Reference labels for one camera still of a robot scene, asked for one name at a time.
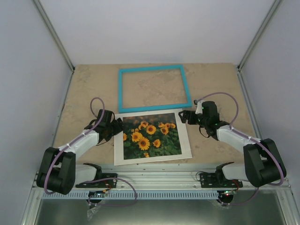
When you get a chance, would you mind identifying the slotted cable duct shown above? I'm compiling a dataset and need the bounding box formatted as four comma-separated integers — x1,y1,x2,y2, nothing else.
42,190,218,200

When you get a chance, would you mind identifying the teal wooden picture frame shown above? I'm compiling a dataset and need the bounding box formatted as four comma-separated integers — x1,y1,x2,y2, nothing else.
118,64,192,113

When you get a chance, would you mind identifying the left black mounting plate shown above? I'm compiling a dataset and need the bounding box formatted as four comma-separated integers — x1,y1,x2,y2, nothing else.
77,172,118,189

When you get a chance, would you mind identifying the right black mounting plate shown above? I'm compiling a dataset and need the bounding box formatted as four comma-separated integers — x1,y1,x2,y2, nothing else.
196,172,243,189

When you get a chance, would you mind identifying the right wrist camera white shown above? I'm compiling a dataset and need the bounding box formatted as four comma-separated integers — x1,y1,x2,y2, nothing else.
194,99,204,115

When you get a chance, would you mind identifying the left aluminium corner post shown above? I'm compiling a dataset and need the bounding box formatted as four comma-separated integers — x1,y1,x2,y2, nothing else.
32,0,75,73

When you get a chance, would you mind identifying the black mounting plate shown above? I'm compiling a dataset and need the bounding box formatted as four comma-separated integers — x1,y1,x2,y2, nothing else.
77,172,118,189
196,172,243,189

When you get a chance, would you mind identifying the aluminium corner post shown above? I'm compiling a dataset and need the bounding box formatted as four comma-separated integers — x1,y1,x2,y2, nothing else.
236,0,284,71
32,0,75,73

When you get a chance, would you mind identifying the sunflower photo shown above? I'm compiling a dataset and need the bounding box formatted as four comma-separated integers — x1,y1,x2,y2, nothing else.
122,112,182,160

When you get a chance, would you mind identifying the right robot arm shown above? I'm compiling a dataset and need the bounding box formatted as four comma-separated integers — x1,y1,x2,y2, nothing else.
179,101,286,188

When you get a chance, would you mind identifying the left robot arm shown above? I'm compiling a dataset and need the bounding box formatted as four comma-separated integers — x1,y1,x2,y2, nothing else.
36,109,124,195

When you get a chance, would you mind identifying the right aluminium corner post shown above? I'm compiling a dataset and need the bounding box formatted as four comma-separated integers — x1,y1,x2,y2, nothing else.
236,0,284,71

